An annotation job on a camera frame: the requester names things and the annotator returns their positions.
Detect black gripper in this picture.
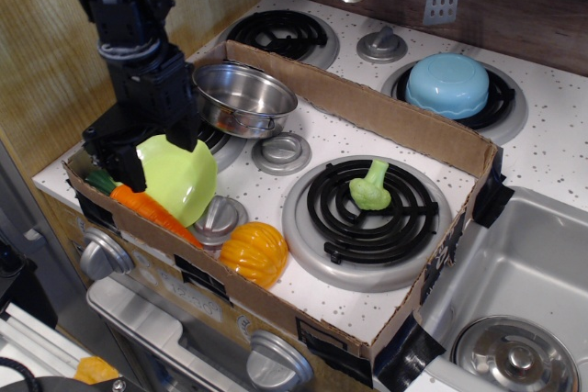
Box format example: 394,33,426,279
83,43,201,192

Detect light green plastic plate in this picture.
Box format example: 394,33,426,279
137,135,218,227

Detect orange toy carrot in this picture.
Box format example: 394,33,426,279
85,170,202,249

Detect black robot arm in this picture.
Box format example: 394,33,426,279
79,0,200,192

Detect front left black burner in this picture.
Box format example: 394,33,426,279
111,87,249,174

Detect front grey stove knob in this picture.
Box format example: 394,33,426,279
191,196,249,248

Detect grey stove knob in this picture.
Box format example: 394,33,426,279
252,133,312,176
356,26,408,63
191,196,249,248

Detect small steel pot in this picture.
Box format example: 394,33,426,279
192,61,298,140

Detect left oven dial knob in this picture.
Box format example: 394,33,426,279
80,228,134,281

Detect oven dial knob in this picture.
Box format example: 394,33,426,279
80,228,134,281
246,330,314,392

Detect centre grey stove knob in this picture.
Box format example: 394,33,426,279
252,133,312,176

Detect orange toy pumpkin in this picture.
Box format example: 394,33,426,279
220,222,289,288

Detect silver oven door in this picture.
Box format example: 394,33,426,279
87,277,258,391

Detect green toy broccoli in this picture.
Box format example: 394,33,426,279
349,160,391,211

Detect front right black burner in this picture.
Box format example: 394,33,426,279
282,156,452,293

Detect orange object lower left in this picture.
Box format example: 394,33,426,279
73,356,119,385

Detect right oven dial knob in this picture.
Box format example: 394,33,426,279
246,330,314,392

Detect back grey stove knob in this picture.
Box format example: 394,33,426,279
356,26,408,63

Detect brown cardboard fence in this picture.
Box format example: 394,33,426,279
65,41,501,391

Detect light blue plastic bowl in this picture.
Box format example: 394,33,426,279
401,53,490,120

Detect back right black burner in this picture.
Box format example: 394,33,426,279
381,62,528,145

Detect steel sink basin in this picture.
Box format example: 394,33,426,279
412,187,587,391

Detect steel pot lid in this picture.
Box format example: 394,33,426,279
450,316,581,391

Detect black cable lower left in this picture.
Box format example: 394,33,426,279
0,356,40,392

